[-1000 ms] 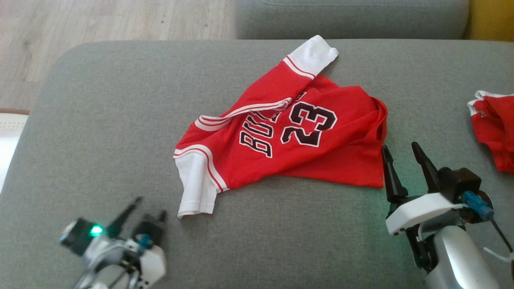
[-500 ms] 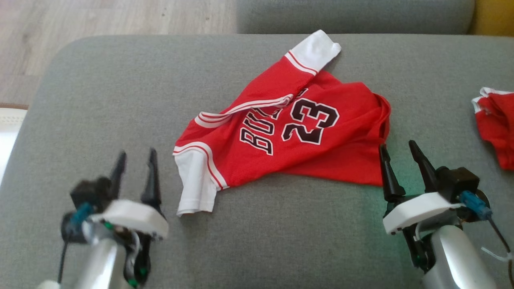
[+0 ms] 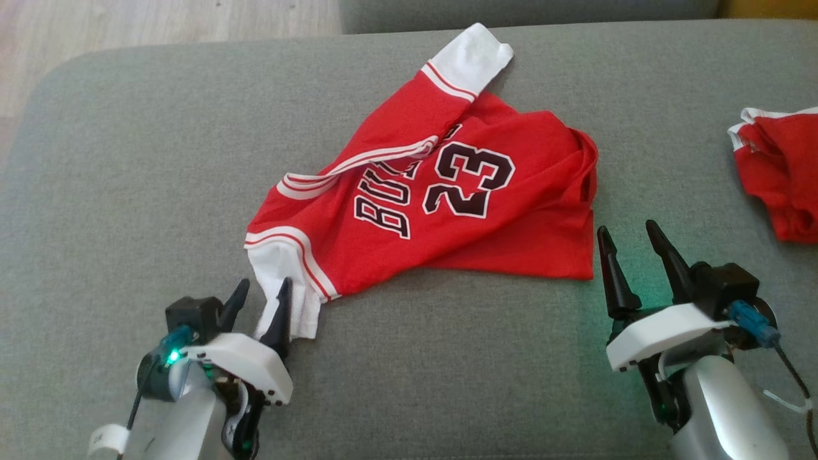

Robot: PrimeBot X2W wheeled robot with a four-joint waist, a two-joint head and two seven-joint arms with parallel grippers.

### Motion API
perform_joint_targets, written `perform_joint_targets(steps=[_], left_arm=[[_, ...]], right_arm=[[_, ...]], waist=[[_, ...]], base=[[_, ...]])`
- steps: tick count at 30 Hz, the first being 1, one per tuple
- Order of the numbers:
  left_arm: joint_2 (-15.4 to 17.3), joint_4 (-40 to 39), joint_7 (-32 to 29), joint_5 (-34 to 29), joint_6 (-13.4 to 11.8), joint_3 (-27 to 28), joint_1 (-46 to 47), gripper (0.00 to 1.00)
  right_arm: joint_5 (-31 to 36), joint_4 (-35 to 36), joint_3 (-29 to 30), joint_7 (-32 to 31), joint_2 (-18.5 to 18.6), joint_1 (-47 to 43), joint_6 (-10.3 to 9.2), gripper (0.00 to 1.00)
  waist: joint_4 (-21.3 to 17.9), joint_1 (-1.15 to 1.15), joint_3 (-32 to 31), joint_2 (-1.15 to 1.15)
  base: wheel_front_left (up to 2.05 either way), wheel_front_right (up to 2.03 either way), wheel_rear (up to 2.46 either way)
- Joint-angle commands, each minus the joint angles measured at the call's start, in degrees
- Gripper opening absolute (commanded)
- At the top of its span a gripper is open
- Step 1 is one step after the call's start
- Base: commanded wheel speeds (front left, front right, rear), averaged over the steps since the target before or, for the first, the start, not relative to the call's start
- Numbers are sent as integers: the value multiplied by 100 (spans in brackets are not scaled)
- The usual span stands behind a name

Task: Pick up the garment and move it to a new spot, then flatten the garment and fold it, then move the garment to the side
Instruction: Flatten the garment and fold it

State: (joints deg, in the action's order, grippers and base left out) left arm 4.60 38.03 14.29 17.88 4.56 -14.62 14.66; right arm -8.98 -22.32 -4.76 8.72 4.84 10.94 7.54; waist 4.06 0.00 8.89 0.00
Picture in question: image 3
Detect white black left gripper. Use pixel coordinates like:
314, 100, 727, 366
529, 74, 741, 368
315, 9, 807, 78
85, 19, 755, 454
181, 276, 294, 458

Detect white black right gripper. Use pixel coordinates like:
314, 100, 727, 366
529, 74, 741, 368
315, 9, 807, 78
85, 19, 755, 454
597, 220, 736, 429

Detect red white number 23 jersey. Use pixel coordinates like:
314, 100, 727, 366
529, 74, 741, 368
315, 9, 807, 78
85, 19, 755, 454
244, 22, 600, 340

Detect red shorts with white trim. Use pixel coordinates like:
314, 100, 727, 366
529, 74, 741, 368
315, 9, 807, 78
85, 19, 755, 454
727, 106, 818, 245

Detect wide grey chaise seat cushion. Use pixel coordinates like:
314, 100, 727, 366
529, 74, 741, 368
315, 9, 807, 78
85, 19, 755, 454
0, 18, 818, 460

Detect white zip tie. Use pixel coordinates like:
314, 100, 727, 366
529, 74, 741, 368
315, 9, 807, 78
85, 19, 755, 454
762, 388, 814, 415

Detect black cable with blue plug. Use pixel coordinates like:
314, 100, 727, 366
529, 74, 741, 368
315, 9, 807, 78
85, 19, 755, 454
118, 325, 196, 460
728, 300, 818, 458

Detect white cable label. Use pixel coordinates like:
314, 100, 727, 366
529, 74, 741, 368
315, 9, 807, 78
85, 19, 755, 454
87, 423, 130, 457

